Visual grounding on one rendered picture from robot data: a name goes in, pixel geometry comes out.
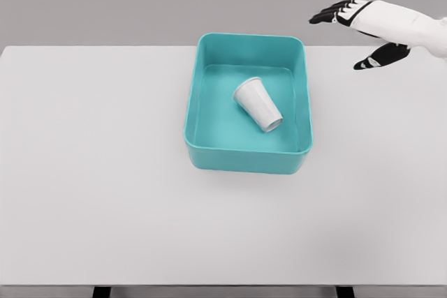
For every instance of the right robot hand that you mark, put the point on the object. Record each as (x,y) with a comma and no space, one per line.
(379,19)

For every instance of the white paper cup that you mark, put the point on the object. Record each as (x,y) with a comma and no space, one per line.
(257,103)

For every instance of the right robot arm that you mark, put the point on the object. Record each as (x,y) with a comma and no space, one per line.
(436,34)

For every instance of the teal plastic basket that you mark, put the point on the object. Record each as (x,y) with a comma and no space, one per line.
(244,127)

